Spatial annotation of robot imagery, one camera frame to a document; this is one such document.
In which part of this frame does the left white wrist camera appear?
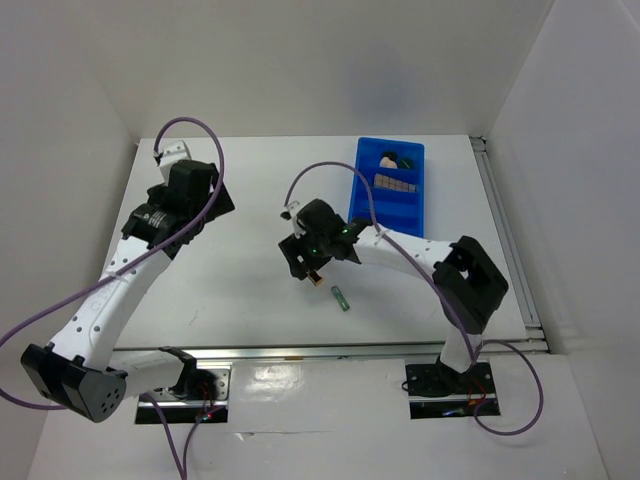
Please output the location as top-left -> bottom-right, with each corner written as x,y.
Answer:
153,140 -> 192,172

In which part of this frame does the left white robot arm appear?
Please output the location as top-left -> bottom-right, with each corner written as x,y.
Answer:
20,160 -> 235,423

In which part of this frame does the black gold lipstick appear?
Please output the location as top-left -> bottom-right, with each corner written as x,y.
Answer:
307,270 -> 324,287

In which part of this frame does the aluminium rail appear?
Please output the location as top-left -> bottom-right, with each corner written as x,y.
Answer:
115,331 -> 550,363
469,137 -> 546,342

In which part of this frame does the purple cable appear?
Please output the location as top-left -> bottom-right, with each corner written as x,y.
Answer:
0,117 -> 226,479
282,161 -> 545,437

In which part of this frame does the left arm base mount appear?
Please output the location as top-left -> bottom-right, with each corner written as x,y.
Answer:
149,362 -> 232,425

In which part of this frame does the beige makeup sponge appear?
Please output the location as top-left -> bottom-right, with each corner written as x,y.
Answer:
379,156 -> 398,169

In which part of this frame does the blue plastic organizer bin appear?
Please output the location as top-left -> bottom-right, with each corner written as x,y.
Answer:
348,137 -> 425,237

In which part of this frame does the clear eyeshadow palette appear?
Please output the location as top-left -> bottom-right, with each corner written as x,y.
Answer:
374,174 -> 417,193

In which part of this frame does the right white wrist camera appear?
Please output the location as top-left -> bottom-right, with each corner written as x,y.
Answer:
280,201 -> 306,238

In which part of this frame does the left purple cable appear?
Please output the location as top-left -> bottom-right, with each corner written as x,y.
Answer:
0,117 -> 226,479

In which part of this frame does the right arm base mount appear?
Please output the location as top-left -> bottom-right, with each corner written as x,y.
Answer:
401,362 -> 501,420

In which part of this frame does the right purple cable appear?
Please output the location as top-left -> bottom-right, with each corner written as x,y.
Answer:
282,161 -> 545,437

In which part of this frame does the aluminium rail right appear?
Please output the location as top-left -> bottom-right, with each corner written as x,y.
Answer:
469,137 -> 546,342

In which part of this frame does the aluminium rail front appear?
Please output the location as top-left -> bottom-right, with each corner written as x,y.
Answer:
115,331 -> 550,363

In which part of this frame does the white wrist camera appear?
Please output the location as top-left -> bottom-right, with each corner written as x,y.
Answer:
153,140 -> 192,172
280,201 -> 306,238

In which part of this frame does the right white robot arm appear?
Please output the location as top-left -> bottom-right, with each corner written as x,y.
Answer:
279,199 -> 509,392

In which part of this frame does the green clear tube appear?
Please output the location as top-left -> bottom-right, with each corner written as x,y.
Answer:
331,286 -> 350,312

